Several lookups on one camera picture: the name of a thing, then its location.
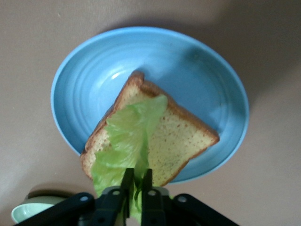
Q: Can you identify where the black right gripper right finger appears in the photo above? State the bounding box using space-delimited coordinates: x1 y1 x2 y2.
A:
141 169 238 226

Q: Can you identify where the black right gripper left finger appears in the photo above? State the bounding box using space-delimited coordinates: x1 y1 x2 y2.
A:
14 168 135 226

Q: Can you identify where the brown toast bread slice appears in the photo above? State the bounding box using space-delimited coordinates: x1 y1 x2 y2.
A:
79 70 221 188

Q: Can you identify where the green lettuce leaf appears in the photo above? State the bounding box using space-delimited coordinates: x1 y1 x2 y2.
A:
91 94 169 226

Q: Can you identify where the light green round plate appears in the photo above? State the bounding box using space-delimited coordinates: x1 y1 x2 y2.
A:
11 190 70 225

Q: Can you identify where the blue round plate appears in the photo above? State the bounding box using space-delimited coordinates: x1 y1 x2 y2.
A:
50 26 250 185

